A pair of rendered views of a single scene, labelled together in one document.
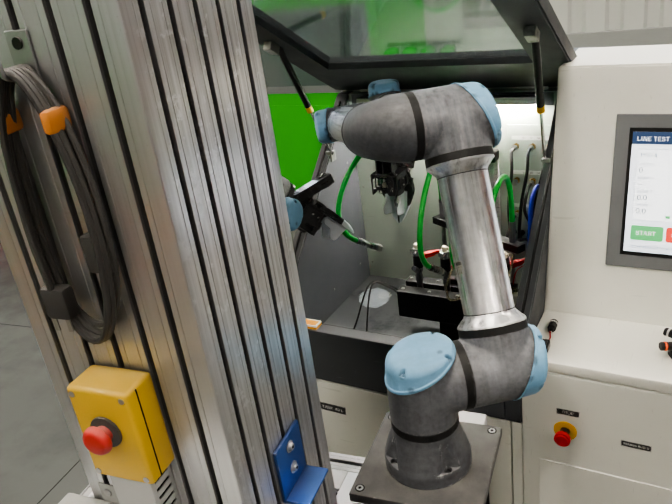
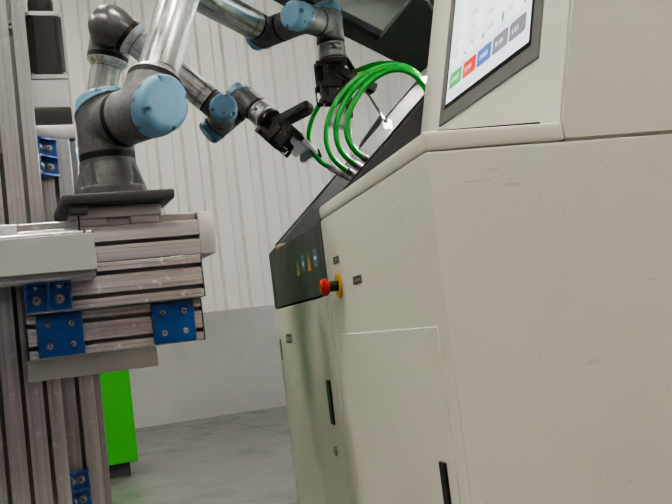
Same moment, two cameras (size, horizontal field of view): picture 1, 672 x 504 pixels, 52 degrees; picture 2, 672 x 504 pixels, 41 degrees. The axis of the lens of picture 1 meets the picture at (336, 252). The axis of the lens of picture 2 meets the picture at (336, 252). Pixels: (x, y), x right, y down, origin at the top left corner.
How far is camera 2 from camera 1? 2.12 m
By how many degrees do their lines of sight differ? 52
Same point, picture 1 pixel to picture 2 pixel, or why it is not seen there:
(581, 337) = not seen: hidden behind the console
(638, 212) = (454, 58)
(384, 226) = not seen: hidden behind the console
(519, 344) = (138, 77)
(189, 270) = not seen: outside the picture
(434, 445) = (85, 163)
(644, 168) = (459, 12)
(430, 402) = (81, 121)
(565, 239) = (427, 115)
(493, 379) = (114, 102)
